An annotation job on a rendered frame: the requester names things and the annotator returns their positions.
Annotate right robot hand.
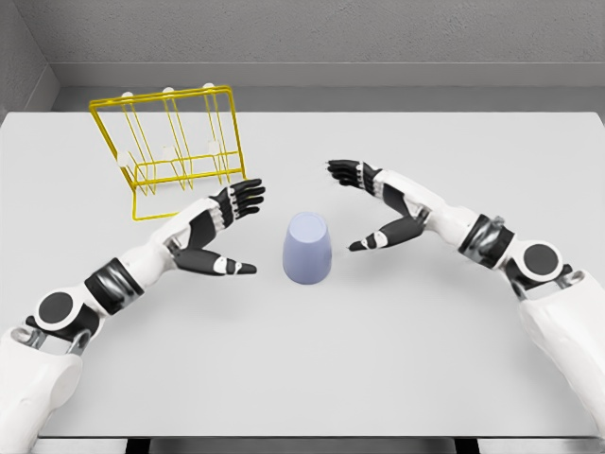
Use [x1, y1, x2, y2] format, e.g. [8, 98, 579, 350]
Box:
[324, 159, 455, 253]

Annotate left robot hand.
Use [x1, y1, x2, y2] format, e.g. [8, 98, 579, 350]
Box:
[149, 178, 267, 276]

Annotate lavender cup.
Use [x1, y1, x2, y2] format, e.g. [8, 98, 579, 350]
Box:
[282, 211, 333, 287]

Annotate yellow wire cup holder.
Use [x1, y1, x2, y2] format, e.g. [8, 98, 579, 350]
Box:
[88, 82, 247, 222]

